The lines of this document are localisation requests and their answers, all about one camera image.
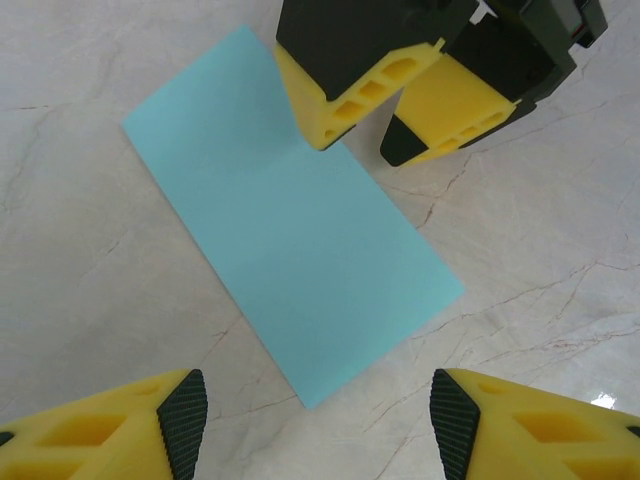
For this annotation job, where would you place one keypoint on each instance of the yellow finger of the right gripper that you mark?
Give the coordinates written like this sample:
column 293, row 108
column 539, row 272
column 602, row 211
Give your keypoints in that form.
column 450, row 100
column 310, row 110

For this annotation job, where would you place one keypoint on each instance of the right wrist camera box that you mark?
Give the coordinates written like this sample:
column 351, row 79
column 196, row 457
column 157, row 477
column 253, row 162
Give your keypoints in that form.
column 560, row 15

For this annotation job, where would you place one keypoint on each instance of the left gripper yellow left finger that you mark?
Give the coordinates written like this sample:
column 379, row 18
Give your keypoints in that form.
column 100, row 460

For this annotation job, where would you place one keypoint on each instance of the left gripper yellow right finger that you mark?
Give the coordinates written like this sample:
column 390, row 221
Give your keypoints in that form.
column 500, row 450

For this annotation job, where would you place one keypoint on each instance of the light blue cloth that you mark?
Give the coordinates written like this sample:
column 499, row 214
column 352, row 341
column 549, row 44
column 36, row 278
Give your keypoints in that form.
column 280, row 240

